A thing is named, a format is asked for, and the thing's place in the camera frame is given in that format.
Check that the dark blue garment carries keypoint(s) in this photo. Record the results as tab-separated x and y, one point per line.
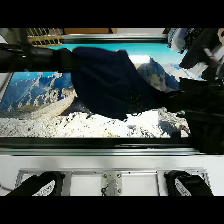
106	81

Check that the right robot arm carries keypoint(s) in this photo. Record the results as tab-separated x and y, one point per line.
203	106

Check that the silver frame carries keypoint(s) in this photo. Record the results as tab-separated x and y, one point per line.
111	160

